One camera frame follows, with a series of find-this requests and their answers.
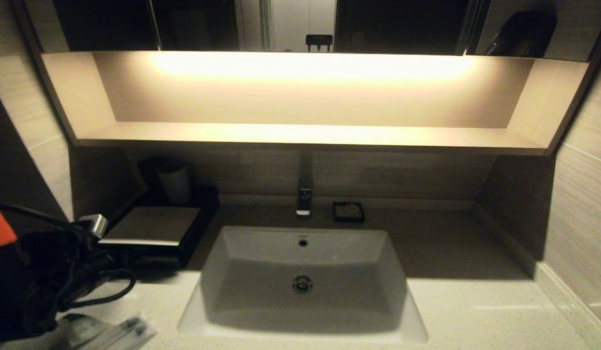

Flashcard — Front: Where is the grey plastic cup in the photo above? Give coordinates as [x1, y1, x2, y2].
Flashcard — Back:
[157, 163, 191, 206]

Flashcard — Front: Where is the grey metal plate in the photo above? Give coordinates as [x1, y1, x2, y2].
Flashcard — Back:
[100, 206, 202, 246]

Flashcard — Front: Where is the black storage box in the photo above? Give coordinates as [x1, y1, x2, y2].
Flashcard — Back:
[97, 186, 221, 269]

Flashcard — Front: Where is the white sachet green cap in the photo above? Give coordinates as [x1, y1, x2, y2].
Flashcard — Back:
[62, 314, 108, 349]

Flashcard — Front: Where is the black cup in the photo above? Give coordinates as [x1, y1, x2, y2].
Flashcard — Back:
[138, 156, 177, 194]

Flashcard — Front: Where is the white ceramic sink basin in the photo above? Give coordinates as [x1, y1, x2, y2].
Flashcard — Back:
[177, 225, 429, 344]

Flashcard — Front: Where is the chrome faucet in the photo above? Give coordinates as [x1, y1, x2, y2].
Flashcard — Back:
[296, 151, 315, 218]

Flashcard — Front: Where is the lit wooden shelf niche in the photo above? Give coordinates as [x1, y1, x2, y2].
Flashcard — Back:
[40, 50, 592, 157]

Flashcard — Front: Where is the black soap dish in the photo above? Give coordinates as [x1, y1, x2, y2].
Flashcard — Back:
[333, 202, 365, 224]

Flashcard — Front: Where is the small black device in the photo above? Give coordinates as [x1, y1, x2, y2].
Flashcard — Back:
[306, 35, 333, 52]

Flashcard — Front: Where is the mirror cabinet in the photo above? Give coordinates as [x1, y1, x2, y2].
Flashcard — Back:
[18, 0, 601, 62]

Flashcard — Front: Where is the thin black looped cable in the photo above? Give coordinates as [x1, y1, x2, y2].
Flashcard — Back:
[61, 268, 137, 310]

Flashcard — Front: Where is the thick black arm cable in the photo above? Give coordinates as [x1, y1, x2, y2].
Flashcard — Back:
[0, 200, 83, 230]

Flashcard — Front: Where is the black wall hair dryer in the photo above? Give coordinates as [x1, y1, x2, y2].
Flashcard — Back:
[485, 11, 558, 59]

